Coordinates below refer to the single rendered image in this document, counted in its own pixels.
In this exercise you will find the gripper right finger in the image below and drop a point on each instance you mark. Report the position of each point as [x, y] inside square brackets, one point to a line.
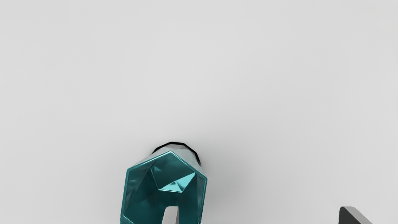
[349, 217]

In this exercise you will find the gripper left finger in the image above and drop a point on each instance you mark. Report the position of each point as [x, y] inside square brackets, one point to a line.
[170, 216]

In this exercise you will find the teal faceted mug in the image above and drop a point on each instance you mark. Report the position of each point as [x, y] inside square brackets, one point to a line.
[146, 186]

